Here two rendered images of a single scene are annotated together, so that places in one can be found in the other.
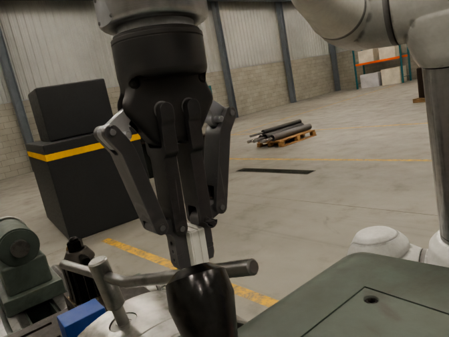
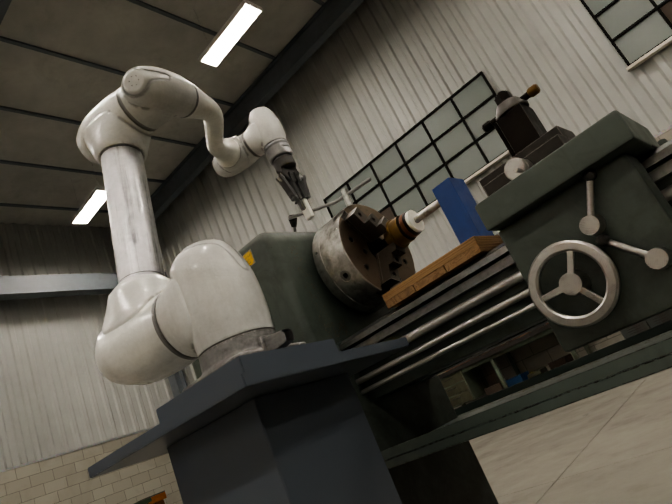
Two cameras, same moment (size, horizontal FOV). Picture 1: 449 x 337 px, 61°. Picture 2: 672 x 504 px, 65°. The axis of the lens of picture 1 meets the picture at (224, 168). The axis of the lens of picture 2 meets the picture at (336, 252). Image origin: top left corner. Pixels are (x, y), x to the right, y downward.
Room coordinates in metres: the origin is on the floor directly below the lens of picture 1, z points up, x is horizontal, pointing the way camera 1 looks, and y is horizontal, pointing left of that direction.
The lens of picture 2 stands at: (1.91, -0.36, 0.62)
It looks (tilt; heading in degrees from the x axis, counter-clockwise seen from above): 18 degrees up; 165
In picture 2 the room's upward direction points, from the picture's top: 24 degrees counter-clockwise
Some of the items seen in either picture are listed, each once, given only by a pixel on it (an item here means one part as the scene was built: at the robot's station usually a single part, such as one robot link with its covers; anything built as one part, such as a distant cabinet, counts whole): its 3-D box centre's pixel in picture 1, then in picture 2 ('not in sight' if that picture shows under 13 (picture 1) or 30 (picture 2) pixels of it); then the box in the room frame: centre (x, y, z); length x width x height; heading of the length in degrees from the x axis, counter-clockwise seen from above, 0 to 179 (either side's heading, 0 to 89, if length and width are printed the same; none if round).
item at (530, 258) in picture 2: not in sight; (596, 255); (1.08, 0.32, 0.73); 0.27 x 0.12 x 0.27; 36
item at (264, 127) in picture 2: not in sight; (264, 130); (0.33, 0.02, 1.67); 0.13 x 0.11 x 0.16; 54
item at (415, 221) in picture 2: not in sight; (429, 210); (0.63, 0.29, 1.08); 0.13 x 0.07 x 0.07; 36
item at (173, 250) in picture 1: (168, 243); not in sight; (0.31, 0.06, 1.36); 0.03 x 0.01 x 0.05; 126
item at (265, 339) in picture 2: not in sight; (249, 354); (0.90, -0.32, 0.83); 0.22 x 0.18 x 0.06; 42
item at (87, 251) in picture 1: (77, 254); (510, 109); (0.96, 0.42, 1.13); 0.08 x 0.08 x 0.03
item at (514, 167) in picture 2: (155, 287); (516, 169); (1.07, 0.27, 0.95); 0.07 x 0.04 x 0.04; 126
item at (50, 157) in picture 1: (81, 153); not in sight; (5.67, 2.02, 0.98); 1.81 x 1.22 x 1.95; 32
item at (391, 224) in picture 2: not in sight; (401, 230); (0.55, 0.22, 1.08); 0.09 x 0.09 x 0.09; 36
